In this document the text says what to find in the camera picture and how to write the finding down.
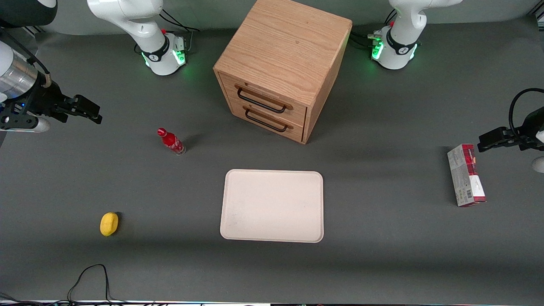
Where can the grey and red carton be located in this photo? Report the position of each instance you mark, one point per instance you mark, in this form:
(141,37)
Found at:
(465,178)

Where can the wooden drawer cabinet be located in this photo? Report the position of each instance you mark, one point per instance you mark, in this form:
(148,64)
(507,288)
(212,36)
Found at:
(284,42)

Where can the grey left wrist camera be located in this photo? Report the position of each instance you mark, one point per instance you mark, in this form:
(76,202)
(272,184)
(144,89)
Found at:
(539,165)

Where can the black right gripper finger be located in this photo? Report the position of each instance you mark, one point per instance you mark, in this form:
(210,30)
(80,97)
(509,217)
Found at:
(87,104)
(80,115)

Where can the beige plastic tray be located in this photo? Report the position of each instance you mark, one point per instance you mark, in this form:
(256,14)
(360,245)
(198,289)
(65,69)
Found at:
(272,206)

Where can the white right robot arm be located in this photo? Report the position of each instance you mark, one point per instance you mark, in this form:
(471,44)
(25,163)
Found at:
(127,17)

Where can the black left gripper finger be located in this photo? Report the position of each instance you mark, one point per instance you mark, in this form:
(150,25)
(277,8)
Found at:
(493,135)
(495,145)

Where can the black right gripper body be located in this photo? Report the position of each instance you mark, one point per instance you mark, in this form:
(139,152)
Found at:
(42,99)

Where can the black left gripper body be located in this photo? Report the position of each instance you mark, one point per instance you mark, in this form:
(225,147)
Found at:
(528,131)

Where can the aluminium frame rail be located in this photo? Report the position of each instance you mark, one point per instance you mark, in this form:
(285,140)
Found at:
(25,30)

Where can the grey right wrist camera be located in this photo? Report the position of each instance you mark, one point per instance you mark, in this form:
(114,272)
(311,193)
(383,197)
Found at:
(29,124)

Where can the yellow lemon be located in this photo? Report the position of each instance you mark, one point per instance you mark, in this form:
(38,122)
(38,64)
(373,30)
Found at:
(109,224)

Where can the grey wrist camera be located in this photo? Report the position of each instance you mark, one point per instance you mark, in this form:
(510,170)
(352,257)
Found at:
(539,165)
(29,124)

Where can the red soda bottle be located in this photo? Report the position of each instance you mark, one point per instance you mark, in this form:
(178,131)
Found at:
(172,142)

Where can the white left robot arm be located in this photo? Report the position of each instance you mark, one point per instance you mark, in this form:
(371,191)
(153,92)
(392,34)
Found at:
(401,34)

